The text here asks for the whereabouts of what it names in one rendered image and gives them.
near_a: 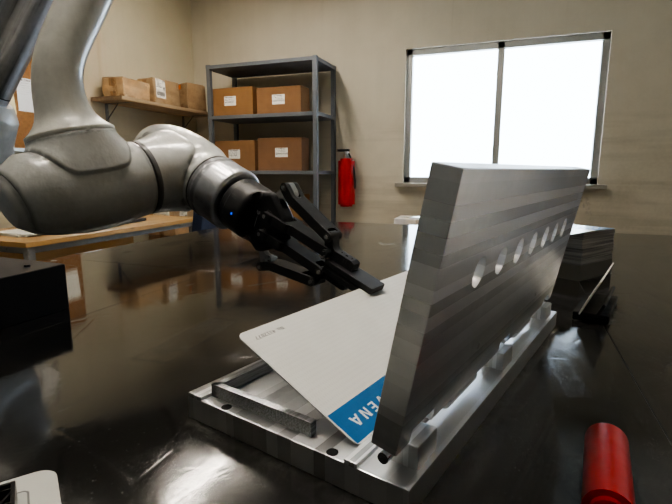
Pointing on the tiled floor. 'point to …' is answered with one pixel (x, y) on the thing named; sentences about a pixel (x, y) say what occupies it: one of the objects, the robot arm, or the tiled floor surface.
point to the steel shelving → (282, 113)
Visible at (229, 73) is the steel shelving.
